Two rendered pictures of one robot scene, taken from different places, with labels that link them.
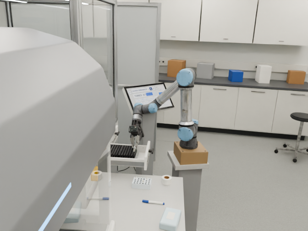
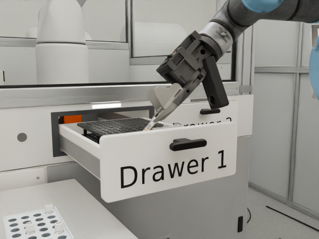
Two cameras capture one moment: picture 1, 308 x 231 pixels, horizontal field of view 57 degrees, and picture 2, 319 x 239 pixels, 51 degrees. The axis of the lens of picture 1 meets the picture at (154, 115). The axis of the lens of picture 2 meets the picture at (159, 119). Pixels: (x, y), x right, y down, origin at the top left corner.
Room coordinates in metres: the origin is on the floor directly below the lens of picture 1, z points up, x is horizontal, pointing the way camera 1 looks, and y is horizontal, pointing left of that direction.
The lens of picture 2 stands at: (1.59, -0.43, 1.04)
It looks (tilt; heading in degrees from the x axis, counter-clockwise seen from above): 9 degrees down; 55
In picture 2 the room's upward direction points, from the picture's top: straight up
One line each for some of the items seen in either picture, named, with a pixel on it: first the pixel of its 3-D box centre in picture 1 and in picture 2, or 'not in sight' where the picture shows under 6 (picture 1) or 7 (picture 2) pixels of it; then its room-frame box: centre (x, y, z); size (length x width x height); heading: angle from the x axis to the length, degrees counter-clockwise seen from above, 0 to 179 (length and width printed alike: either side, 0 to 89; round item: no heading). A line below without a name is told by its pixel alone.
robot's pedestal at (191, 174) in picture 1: (184, 196); not in sight; (2.17, -0.29, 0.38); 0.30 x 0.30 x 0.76; 11
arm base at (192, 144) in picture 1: (189, 140); not in sight; (2.17, -0.29, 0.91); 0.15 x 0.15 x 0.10
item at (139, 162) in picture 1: (119, 154); (126, 141); (1.97, 0.25, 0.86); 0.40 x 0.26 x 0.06; 87
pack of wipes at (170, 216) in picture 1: (170, 218); not in sight; (1.34, -0.11, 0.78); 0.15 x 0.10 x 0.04; 165
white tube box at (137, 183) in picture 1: (141, 183); (36, 237); (1.71, 0.07, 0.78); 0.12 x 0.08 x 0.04; 84
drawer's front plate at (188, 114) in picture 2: (113, 136); (201, 120); (2.29, 0.34, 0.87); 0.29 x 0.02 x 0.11; 177
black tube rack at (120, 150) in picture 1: (120, 153); (128, 140); (1.97, 0.24, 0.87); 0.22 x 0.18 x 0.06; 87
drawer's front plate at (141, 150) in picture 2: (147, 154); (175, 157); (1.95, 0.04, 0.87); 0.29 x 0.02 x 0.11; 177
